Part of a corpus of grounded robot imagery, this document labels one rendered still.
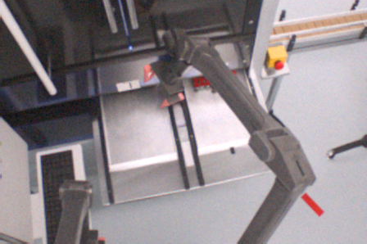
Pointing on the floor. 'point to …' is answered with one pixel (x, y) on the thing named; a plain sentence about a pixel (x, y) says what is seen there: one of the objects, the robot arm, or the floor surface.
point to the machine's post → (265, 20)
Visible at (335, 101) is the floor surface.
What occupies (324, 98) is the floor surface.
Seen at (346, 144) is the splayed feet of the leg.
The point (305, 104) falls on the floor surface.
